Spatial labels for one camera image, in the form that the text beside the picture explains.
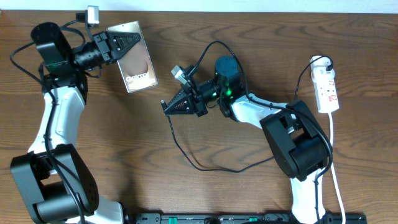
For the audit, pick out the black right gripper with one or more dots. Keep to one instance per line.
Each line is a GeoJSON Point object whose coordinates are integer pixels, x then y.
{"type": "Point", "coordinates": [191, 104]}

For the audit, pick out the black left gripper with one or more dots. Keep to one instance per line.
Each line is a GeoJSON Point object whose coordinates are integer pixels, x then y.
{"type": "Point", "coordinates": [101, 39]}

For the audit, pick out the Galaxy S25 Ultra smartphone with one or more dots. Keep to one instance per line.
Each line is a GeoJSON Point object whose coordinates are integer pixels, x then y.
{"type": "Point", "coordinates": [136, 65]}

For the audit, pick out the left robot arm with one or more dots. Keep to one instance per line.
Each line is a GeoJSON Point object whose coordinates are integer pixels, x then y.
{"type": "Point", "coordinates": [53, 180]}

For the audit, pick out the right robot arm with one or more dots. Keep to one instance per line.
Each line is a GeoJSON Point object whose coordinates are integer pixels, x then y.
{"type": "Point", "coordinates": [297, 142]}

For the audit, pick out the white USB charger adapter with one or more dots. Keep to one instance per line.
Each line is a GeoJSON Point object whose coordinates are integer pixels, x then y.
{"type": "Point", "coordinates": [322, 64]}

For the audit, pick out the white power strip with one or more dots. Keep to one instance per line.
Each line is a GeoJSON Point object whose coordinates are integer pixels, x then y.
{"type": "Point", "coordinates": [325, 90]}

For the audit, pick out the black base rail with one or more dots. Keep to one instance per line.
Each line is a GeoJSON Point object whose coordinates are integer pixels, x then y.
{"type": "Point", "coordinates": [156, 218]}

